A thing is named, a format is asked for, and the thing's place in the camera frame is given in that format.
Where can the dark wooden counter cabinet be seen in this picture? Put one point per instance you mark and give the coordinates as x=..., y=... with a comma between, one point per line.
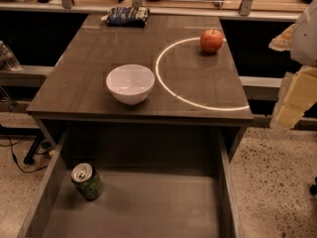
x=157, y=74

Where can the open grey top drawer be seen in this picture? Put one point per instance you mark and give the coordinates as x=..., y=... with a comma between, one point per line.
x=157, y=182

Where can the black table leg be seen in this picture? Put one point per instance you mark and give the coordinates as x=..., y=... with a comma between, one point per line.
x=29, y=159

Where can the clear plastic water bottle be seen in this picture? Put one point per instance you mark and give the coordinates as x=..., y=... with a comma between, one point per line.
x=9, y=58

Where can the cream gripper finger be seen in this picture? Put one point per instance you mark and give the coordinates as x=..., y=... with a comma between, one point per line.
x=282, y=42
x=297, y=94

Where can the blue chip bag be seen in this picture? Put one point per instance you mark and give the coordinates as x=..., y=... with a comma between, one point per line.
x=127, y=17

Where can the white ceramic bowl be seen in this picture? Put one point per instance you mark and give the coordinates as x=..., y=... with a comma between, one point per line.
x=130, y=83

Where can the red apple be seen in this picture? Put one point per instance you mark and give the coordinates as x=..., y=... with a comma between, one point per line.
x=211, y=41

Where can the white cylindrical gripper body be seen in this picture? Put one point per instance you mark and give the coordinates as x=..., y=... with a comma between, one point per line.
x=306, y=39

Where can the green soda can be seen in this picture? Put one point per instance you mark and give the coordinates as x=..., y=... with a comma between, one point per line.
x=86, y=180

